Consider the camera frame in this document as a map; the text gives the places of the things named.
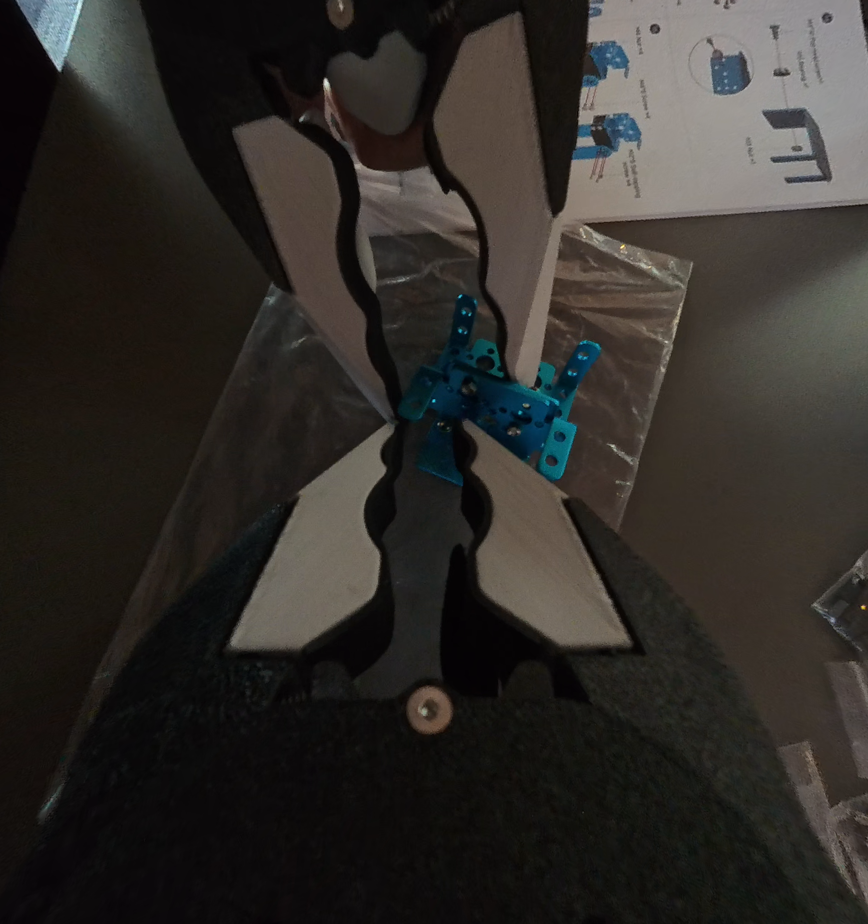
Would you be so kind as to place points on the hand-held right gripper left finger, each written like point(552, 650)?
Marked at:
point(311, 577)

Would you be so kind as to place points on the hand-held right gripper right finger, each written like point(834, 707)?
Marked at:
point(549, 577)

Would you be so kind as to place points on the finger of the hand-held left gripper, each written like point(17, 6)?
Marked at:
point(304, 216)
point(506, 180)

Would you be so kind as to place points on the blue metal bracket assembly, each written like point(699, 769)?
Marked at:
point(491, 404)

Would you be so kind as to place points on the person's left hand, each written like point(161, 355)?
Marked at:
point(390, 155)

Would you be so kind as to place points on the clear plastic bag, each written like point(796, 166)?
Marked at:
point(607, 325)

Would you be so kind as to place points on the open instruction manual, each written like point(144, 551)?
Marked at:
point(766, 180)

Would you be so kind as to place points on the pile of small screw bags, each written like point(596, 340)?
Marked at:
point(852, 606)

